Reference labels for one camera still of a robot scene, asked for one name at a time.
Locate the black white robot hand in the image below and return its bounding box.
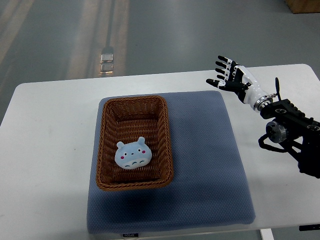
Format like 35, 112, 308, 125
206, 55, 273, 112

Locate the blue plush toy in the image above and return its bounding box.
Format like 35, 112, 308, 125
114, 136, 152, 170

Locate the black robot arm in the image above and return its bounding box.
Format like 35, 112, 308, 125
258, 78, 320, 179

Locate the brown wicker basket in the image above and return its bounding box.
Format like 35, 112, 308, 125
95, 95, 174, 191

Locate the brown cardboard box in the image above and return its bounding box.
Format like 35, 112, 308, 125
285, 0, 320, 14

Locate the blue-grey foam mat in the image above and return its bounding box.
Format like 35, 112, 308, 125
87, 90, 255, 234

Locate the metal floor socket box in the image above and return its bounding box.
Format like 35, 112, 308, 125
100, 46, 114, 75

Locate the white table leg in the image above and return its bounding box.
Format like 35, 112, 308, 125
259, 228, 275, 240

